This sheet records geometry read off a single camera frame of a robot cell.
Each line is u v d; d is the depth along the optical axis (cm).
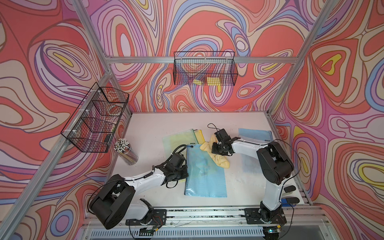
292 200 75
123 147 79
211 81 82
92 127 74
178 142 101
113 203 42
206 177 86
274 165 51
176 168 68
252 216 73
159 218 72
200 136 105
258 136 105
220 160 91
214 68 96
